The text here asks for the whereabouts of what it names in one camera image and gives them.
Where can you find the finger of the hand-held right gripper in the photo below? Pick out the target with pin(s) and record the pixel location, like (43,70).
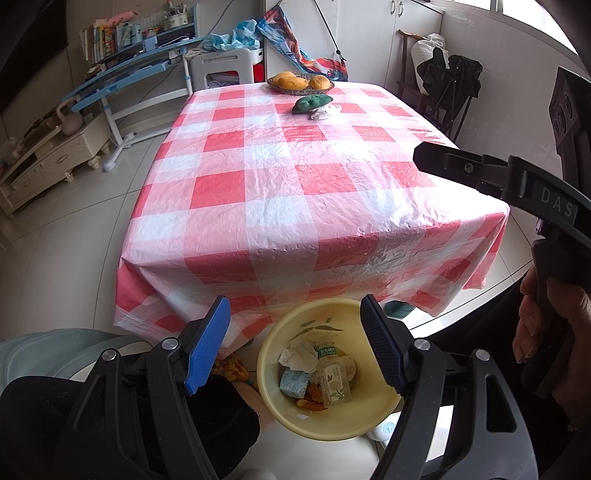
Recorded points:
(457,166)

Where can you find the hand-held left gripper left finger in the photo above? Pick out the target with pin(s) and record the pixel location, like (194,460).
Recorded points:
(207,346)

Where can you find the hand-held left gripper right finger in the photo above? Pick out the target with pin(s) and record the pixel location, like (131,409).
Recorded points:
(383,346)

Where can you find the clear plastic bottle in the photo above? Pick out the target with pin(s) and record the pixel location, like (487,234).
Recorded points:
(333,383)

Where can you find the long white tissue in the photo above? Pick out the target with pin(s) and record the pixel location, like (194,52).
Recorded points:
(300,355)

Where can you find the small blue white carton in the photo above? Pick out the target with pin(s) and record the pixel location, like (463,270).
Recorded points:
(293,383)

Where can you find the yellow plastic bin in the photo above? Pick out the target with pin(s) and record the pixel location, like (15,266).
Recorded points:
(332,424)

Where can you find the person's right hand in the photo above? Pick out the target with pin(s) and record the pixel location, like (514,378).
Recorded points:
(568,309)

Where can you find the yellow patterned slipper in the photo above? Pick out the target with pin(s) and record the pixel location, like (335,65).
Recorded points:
(231,367)

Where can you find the teal slipper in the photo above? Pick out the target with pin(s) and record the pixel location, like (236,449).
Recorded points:
(398,309)

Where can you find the black folding stand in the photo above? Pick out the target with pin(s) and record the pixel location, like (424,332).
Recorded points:
(455,110)

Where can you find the person's black pants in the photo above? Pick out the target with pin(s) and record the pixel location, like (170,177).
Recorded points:
(221,424)

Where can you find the white slipper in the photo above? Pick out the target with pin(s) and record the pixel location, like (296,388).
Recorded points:
(383,429)

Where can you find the black jacket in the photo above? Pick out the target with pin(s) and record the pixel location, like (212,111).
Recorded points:
(457,74)

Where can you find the white sack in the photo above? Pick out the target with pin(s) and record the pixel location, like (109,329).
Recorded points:
(427,50)

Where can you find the small white crumpled cloth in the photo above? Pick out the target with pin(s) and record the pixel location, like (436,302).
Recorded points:
(325,113)

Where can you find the white cabinet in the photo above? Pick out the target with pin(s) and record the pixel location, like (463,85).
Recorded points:
(369,46)

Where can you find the yellow mango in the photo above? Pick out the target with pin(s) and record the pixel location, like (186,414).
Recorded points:
(295,84)
(279,79)
(319,83)

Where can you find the pale green seat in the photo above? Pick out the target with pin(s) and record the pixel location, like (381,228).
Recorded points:
(46,355)

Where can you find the window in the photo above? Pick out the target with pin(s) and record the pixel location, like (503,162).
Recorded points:
(531,18)

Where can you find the red white checkered tablecloth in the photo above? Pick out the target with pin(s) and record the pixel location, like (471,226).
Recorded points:
(277,184)

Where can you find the fruit basket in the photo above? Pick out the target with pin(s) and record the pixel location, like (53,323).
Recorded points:
(288,92)

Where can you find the colourful printed bag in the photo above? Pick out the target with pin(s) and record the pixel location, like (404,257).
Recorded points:
(300,50)

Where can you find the cream television cabinet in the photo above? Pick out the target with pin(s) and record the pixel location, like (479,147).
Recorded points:
(55,157)

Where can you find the white plastic stool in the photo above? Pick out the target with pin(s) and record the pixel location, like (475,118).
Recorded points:
(226,64)

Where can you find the blue plastic bag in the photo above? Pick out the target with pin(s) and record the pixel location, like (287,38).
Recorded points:
(231,37)

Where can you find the beige ceramic jug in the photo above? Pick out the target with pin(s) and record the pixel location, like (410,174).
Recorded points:
(69,122)

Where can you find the blue white study desk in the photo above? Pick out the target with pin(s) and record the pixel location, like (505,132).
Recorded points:
(129,76)

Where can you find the small blue box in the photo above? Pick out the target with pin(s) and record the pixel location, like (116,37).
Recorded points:
(151,44)

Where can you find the white pen holder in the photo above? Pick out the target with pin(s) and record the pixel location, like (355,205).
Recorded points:
(176,18)

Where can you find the row of books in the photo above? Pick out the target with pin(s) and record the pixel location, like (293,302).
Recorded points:
(99,44)

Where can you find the pink plush toy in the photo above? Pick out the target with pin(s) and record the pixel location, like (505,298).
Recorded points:
(122,18)

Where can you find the black wall television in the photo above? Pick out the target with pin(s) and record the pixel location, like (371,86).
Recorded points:
(27,46)

